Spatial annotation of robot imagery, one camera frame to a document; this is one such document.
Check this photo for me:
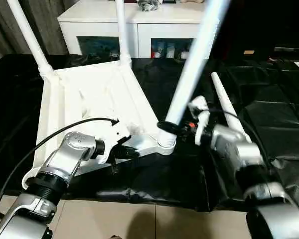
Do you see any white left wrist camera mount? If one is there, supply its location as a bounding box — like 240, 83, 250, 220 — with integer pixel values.
98, 121, 141, 165

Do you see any black left wrist camera cable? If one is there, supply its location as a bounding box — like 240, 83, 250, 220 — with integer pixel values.
0, 117, 120, 220

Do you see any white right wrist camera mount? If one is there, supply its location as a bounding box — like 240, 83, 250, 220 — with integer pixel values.
187, 95, 212, 147

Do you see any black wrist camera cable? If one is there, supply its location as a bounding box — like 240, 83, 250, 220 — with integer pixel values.
188, 106, 270, 160
0, 117, 120, 220

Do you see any black low cabinet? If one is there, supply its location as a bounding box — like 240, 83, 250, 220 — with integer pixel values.
214, 0, 299, 62

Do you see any bag of black items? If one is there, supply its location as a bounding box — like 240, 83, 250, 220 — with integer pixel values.
136, 0, 163, 13

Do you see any black plastic mat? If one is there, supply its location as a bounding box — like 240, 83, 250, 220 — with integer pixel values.
0, 52, 299, 213

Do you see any white plastic table top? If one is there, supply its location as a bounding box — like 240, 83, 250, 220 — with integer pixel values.
21, 59, 177, 188

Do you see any white plastic table leg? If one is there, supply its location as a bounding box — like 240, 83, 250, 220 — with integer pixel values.
115, 0, 133, 67
157, 0, 233, 148
6, 0, 56, 77
211, 71, 254, 144

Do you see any dark grey curtain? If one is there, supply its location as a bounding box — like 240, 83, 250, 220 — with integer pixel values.
0, 0, 71, 66

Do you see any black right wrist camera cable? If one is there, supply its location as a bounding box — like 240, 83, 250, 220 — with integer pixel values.
188, 106, 270, 160

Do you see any white sideboard cabinet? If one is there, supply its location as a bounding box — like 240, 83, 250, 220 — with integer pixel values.
57, 0, 223, 60

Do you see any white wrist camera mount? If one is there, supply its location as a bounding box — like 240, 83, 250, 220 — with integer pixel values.
187, 95, 212, 147
98, 121, 141, 165

